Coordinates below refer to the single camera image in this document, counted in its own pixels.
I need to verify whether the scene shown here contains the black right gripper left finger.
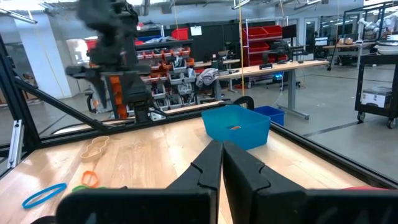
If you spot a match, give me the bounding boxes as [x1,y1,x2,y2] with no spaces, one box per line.
[55,139,223,224]

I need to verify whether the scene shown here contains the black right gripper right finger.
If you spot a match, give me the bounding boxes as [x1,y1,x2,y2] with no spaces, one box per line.
[223,141,398,224]

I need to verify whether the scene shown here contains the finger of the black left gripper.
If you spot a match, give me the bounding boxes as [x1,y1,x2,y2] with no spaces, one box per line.
[89,77,108,110]
[124,74,153,105]

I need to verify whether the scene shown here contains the cream rubber band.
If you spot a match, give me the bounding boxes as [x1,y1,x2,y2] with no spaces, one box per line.
[80,136,111,163]

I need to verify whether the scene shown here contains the green rubber band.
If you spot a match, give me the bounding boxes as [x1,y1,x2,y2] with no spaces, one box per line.
[72,185,107,193]

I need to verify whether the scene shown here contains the long blue rubber band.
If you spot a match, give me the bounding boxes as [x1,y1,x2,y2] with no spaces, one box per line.
[21,182,68,210]

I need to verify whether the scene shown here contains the teal blue plastic bin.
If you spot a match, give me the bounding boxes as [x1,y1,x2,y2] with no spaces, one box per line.
[201,105,271,151]

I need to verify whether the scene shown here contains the red storage bin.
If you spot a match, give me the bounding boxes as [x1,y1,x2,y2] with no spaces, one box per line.
[171,27,190,40]

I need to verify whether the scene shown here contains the dark blue floor bin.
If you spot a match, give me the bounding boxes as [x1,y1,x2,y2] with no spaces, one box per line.
[253,105,285,127]

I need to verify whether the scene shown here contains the rack of small parts bins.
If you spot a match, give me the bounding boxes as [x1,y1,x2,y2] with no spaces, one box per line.
[135,39,197,111]

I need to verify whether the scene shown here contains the grey cloth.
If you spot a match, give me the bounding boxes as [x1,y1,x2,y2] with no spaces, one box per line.
[195,67,220,88]

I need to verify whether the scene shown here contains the wooden top grey workbench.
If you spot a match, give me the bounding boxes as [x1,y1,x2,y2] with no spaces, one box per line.
[194,60,330,121]

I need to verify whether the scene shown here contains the shelf of red bins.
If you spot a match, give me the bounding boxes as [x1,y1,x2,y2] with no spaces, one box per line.
[241,24,289,67]

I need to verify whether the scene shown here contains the white box with label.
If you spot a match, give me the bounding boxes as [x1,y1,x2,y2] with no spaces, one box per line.
[360,86,393,108]

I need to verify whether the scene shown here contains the black wheeled cart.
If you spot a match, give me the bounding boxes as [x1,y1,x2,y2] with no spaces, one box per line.
[354,54,398,129]

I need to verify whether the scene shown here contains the black monitor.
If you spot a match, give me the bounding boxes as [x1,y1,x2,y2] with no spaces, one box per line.
[282,24,298,40]

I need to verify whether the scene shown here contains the black aluminium table frame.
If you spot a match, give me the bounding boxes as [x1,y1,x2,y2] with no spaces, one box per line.
[0,34,398,189]

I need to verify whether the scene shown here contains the silver frame bracket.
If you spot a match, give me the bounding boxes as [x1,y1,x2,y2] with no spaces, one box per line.
[6,119,25,169]

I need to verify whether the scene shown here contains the black arched frame bracket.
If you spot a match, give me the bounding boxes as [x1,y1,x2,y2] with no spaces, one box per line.
[233,95,255,110]

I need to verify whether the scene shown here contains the yellow hanging cord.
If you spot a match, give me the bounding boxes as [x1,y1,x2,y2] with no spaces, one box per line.
[238,0,246,97]

